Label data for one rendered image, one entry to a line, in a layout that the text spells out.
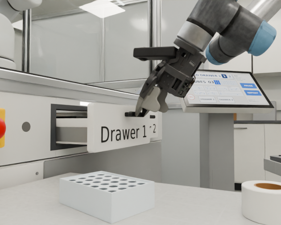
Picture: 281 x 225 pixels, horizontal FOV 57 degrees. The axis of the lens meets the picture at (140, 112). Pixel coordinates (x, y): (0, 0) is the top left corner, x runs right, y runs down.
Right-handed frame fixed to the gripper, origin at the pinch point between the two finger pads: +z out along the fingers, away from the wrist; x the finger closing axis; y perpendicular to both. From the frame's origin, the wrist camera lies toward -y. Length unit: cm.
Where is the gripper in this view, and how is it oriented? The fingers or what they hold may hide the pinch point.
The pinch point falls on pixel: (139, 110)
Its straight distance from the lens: 67.7
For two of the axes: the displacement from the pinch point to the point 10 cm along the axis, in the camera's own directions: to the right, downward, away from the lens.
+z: -5.1, 8.3, 2.3
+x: 4.6, 0.3, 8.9
